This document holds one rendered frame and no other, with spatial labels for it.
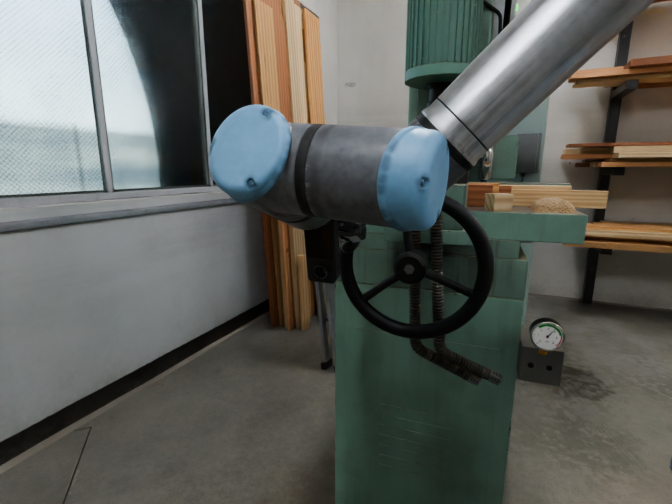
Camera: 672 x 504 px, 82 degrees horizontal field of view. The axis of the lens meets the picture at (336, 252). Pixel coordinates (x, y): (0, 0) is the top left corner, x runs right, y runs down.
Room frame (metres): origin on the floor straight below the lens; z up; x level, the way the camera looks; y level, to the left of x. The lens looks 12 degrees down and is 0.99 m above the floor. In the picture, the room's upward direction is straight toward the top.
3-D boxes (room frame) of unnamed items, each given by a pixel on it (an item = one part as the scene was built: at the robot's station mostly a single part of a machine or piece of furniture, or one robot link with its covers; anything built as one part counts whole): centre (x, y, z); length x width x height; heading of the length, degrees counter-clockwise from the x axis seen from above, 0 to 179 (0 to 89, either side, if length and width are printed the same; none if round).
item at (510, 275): (1.14, -0.30, 0.76); 0.57 x 0.45 x 0.09; 160
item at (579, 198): (1.01, -0.30, 0.92); 0.68 x 0.02 x 0.04; 70
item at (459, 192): (0.84, -0.21, 0.92); 0.15 x 0.13 x 0.09; 70
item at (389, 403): (1.14, -0.30, 0.36); 0.58 x 0.45 x 0.71; 160
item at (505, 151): (1.15, -0.47, 1.02); 0.09 x 0.07 x 0.12; 70
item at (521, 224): (0.92, -0.24, 0.87); 0.61 x 0.30 x 0.06; 70
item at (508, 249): (0.97, -0.24, 0.82); 0.40 x 0.21 x 0.04; 70
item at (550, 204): (0.85, -0.48, 0.91); 0.12 x 0.09 x 0.03; 160
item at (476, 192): (0.96, -0.29, 0.93); 0.18 x 0.02 x 0.05; 70
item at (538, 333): (0.74, -0.43, 0.65); 0.06 x 0.04 x 0.08; 70
